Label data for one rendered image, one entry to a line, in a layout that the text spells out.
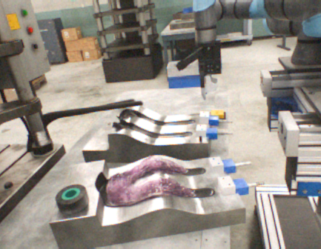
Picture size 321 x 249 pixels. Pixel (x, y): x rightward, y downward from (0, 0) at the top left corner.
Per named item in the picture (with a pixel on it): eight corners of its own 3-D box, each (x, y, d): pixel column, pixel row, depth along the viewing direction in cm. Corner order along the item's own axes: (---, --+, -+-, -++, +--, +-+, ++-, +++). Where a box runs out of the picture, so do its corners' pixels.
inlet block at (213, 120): (231, 124, 116) (233, 113, 113) (232, 130, 112) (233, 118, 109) (199, 122, 118) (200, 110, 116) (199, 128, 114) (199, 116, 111)
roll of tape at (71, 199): (52, 210, 73) (48, 200, 72) (73, 191, 79) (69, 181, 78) (75, 218, 70) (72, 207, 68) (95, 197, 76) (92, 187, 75)
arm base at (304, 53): (323, 55, 127) (326, 32, 123) (335, 64, 114) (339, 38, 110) (288, 58, 130) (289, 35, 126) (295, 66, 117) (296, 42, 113)
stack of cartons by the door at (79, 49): (102, 56, 758) (96, 24, 723) (98, 59, 729) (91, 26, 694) (73, 59, 773) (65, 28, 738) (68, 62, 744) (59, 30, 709)
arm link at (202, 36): (193, 31, 96) (196, 28, 104) (194, 44, 98) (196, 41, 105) (216, 29, 95) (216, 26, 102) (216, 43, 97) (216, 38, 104)
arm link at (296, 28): (319, 41, 110) (323, 4, 105) (288, 39, 121) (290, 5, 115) (334, 35, 116) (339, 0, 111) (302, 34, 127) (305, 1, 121)
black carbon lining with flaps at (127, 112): (196, 123, 119) (194, 102, 115) (192, 142, 104) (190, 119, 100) (119, 125, 127) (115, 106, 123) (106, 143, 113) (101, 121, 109)
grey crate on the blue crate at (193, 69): (207, 67, 449) (207, 58, 442) (207, 74, 412) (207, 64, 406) (170, 70, 459) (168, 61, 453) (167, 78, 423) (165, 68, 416)
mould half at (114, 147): (212, 131, 125) (210, 103, 120) (209, 164, 103) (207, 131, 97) (108, 133, 137) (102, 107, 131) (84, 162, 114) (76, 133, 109)
